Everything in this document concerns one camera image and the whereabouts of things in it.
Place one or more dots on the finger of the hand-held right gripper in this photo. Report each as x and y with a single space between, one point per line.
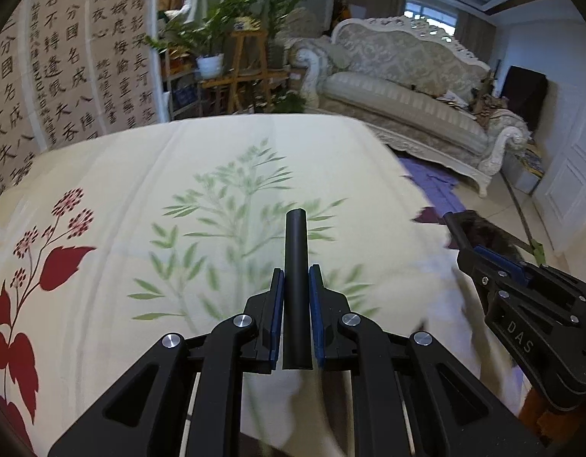
459 233
502 261

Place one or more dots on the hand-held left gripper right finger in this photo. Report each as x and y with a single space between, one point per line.
316 314

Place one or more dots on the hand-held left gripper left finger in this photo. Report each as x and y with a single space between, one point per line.
275 314

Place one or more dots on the black plastic tube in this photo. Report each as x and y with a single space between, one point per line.
297 295

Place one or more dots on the green floor rag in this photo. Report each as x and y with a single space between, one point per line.
539 253

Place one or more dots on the purple floor cloth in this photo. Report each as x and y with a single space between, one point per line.
431 185

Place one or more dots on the storage box with cloth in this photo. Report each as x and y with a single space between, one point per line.
523 171

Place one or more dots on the white door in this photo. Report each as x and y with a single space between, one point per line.
569 166

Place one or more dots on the tiger print cloth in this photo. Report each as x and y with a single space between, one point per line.
490 107

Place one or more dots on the ornate white sofa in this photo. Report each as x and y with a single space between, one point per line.
402 100

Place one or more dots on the black television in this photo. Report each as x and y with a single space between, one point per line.
526 97

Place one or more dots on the floral tablecloth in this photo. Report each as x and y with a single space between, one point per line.
131 176

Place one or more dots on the brown window curtain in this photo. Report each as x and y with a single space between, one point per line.
471 33

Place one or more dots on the small leafy floor plant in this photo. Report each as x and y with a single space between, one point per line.
289 104

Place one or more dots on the window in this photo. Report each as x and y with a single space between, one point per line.
428 19

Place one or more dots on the beige throw blanket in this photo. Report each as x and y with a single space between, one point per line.
336 54

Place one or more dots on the blue box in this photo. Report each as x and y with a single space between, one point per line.
184 96

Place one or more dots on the low wooden shelf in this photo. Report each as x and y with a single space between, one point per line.
216 83

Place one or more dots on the green plant in white pot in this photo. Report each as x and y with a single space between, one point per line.
210 65

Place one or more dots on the tall green potted plant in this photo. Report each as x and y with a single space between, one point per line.
278 19

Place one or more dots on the small decorated box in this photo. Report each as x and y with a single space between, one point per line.
244 24

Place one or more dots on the calligraphy paper screen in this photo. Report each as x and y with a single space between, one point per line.
74 57

